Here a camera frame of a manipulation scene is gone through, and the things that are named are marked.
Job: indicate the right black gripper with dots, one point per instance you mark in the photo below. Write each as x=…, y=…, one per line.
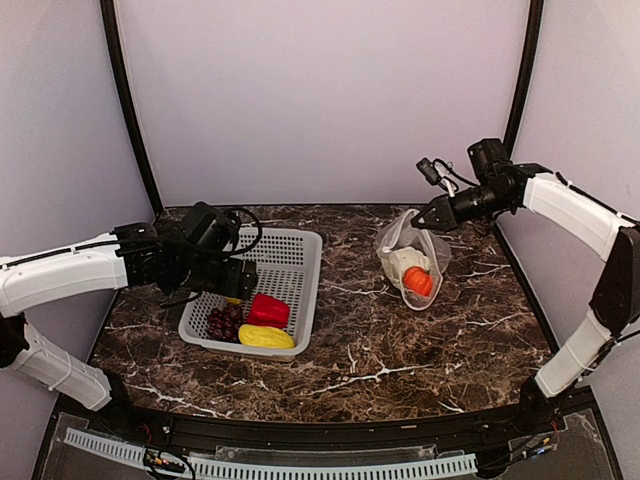
x=448, y=217

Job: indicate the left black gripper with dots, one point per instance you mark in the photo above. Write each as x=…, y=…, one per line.
x=242, y=280

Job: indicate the clear zip top bag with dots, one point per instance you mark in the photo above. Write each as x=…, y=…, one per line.
x=400, y=233

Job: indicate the white cauliflower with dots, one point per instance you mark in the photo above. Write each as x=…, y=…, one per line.
x=396, y=262

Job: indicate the orange pumpkin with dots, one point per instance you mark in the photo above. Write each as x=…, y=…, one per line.
x=418, y=280

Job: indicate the dark red grape bunch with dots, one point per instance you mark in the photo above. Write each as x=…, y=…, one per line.
x=224, y=323

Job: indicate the red bell pepper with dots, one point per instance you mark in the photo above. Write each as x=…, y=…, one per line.
x=268, y=311

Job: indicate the white plastic basket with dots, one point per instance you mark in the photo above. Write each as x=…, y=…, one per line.
x=288, y=265

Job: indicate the yellow bell pepper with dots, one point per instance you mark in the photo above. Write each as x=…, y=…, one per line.
x=265, y=337

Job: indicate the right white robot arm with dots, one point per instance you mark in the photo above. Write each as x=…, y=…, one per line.
x=612, y=236

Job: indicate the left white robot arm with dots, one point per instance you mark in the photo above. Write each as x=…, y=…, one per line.
x=37, y=279

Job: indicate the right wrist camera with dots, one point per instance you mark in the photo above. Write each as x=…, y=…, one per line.
x=435, y=176

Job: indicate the right black frame post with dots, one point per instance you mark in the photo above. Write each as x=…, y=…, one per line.
x=524, y=76

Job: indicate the black frame post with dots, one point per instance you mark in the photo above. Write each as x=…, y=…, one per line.
x=126, y=101
x=524, y=76

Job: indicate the white slotted cable duct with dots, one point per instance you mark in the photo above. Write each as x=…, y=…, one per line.
x=245, y=463

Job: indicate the black front rail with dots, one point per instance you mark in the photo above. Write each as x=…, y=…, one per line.
x=475, y=431

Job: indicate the left black frame post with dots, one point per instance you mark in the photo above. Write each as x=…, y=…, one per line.
x=126, y=101

